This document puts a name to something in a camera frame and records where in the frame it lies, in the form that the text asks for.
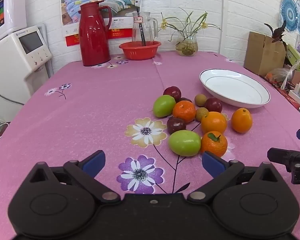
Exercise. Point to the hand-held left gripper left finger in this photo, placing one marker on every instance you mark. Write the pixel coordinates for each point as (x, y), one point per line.
(95, 162)

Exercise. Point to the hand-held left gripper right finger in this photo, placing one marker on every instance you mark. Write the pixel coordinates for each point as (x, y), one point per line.
(212, 163)

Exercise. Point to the orange mandarin with leaf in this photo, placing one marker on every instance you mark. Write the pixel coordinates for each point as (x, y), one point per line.
(213, 146)

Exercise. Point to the green apple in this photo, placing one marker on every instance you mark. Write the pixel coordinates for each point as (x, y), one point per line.
(184, 143)

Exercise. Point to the smooth round orange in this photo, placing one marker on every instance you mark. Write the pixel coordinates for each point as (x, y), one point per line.
(213, 122)

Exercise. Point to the round tan longan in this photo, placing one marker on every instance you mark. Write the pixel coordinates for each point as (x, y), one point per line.
(201, 113)
(200, 100)

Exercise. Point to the oval orange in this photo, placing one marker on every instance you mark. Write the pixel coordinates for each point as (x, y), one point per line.
(241, 120)

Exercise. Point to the dark purple plum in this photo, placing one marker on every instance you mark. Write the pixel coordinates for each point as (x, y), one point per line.
(185, 99)
(176, 125)

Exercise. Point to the red plum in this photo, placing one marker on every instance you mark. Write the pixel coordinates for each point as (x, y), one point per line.
(213, 104)
(172, 93)

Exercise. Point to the bumpy orange mandarin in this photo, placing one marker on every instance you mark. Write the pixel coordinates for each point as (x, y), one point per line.
(184, 111)

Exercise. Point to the green mango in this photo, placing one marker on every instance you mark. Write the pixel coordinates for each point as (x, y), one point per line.
(164, 105)

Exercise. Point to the white plate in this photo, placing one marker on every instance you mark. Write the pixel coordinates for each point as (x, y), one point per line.
(235, 90)

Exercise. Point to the white charger display box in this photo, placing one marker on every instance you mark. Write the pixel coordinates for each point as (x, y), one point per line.
(296, 96)

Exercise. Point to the pink floral tablecloth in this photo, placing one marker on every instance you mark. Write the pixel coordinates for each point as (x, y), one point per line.
(90, 105)

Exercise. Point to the clear plastic bag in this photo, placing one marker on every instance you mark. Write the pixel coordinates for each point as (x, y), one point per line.
(278, 76)

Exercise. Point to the green and yellow box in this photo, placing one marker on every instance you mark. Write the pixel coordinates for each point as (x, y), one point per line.
(296, 57)

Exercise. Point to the cardboard box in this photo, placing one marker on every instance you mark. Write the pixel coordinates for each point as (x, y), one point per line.
(260, 55)

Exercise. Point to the dark red leafy plant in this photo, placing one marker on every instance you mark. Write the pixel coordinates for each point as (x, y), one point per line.
(277, 33)

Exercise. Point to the white appliance with screen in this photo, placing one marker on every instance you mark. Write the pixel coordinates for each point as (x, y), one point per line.
(15, 80)

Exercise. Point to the red plastic basin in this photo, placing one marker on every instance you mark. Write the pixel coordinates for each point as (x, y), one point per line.
(140, 53)

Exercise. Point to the glass vase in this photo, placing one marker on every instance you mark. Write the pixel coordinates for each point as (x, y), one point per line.
(187, 48)

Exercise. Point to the red thermos jug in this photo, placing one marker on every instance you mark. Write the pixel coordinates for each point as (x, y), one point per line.
(93, 42)

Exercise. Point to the black stirring stick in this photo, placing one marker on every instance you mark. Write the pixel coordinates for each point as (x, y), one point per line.
(141, 33)

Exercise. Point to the white curved pole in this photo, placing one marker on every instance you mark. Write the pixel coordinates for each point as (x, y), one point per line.
(222, 17)

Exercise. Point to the glass pitcher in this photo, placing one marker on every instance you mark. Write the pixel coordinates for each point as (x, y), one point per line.
(150, 26)

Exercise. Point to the green plant with yellow flowers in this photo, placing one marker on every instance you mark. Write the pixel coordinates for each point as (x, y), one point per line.
(163, 24)

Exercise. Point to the large blue patterned wall plate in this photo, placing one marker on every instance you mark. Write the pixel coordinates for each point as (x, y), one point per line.
(288, 13)

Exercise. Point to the white wall water purifier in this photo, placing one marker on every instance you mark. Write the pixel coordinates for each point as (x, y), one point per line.
(13, 5)

